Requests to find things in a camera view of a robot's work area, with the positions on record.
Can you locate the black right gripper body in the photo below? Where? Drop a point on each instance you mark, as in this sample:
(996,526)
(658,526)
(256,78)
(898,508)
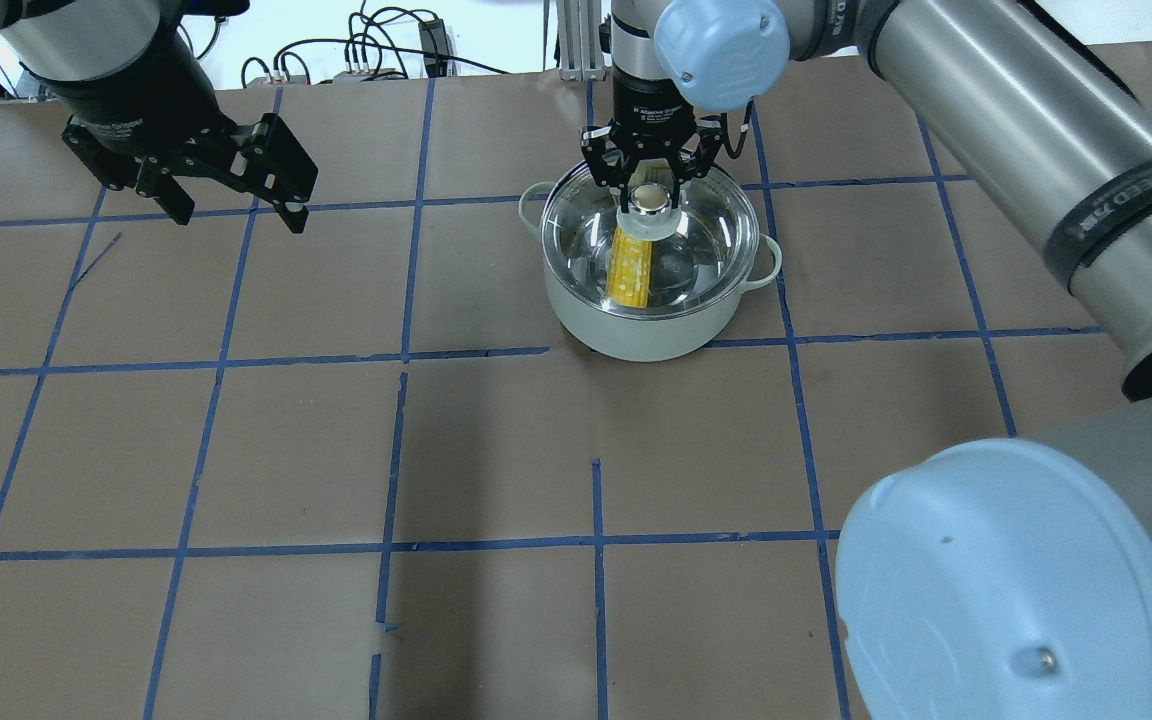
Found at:
(650,104)

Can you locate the yellow corn cob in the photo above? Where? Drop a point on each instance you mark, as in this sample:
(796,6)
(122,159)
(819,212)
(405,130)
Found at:
(628,281)

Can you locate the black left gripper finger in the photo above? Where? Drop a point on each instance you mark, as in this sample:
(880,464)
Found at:
(264,160)
(150,177)

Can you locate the black power adapter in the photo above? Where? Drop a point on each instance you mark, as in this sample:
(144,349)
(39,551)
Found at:
(435,46)

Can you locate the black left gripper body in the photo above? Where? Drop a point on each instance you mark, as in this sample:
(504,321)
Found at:
(136,98)

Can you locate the glass pot lid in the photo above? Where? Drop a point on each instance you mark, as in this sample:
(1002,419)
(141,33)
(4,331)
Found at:
(705,250)

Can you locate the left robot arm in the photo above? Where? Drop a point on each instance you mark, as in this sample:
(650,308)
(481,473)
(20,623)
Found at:
(75,40)

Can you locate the pale green cooking pot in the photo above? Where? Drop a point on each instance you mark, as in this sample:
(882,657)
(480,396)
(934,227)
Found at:
(650,340)

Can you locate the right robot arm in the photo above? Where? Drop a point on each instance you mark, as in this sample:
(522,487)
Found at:
(777,524)

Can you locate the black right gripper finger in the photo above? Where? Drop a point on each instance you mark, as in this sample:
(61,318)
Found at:
(696,155)
(606,165)

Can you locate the aluminium frame post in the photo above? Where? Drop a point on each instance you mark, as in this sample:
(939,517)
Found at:
(580,54)

